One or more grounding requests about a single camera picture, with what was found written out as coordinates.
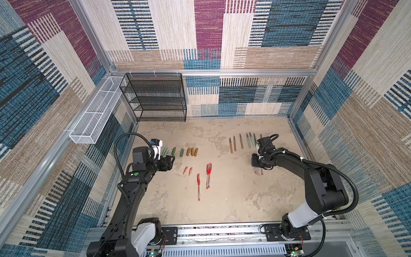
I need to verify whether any brown pen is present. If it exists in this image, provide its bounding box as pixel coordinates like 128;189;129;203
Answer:
239;134;244;149
229;137;233;154

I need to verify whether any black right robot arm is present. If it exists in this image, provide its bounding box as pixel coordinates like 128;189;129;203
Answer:
251;134;349;241

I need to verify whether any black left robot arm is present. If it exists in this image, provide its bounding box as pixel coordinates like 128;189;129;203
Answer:
86;147;175;257

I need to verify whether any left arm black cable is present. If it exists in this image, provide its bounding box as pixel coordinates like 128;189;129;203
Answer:
113;132;155;176

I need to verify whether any black wire mesh shelf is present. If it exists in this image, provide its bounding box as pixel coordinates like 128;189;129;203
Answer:
120;73;187;122

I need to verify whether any aluminium mounting rail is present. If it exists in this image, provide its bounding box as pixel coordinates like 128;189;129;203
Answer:
86;220;354;250

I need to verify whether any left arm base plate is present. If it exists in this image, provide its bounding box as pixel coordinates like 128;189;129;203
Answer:
149;227;178;246

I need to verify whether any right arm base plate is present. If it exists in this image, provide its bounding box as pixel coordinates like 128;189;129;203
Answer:
260;223;311;242

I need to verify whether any white wire mesh basket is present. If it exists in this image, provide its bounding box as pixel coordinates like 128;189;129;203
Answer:
69;77;123;144

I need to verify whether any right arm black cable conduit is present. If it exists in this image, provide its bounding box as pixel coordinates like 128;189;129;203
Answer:
258;134;360;257

